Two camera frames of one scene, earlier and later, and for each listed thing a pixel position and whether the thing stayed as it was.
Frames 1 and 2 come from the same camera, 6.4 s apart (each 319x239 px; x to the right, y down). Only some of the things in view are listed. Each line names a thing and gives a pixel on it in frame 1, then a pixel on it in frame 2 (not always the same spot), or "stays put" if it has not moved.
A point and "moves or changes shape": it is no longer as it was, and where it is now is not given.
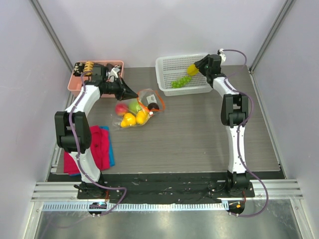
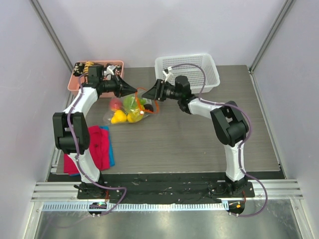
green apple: (134, 106) moves or changes shape
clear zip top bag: (135, 112) moves or changes shape
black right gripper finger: (203, 61) -> (157, 92)
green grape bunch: (179, 83) moves or changes shape
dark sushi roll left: (79, 67) stays put
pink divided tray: (75, 82) stays put
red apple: (121, 109) -> (115, 104)
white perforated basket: (170, 68) stays put
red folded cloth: (100, 147) stays put
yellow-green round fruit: (192, 69) -> (142, 101)
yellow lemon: (141, 117) -> (134, 116)
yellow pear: (129, 119) -> (119, 117)
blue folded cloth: (111, 156) stays put
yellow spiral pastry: (88, 66) stays put
